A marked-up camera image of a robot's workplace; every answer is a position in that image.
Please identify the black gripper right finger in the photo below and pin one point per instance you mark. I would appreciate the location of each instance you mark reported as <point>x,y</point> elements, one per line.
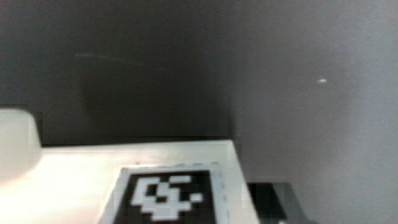
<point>275,204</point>

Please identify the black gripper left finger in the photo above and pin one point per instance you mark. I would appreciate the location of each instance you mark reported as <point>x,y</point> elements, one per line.
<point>20,144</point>

